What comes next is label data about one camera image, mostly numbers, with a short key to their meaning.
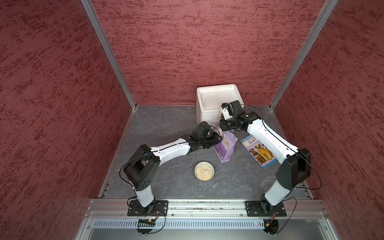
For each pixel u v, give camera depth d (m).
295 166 0.44
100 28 0.78
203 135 0.68
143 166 0.47
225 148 0.83
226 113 0.70
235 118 0.65
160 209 0.74
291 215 0.72
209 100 0.90
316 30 0.79
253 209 0.73
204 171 0.81
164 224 0.70
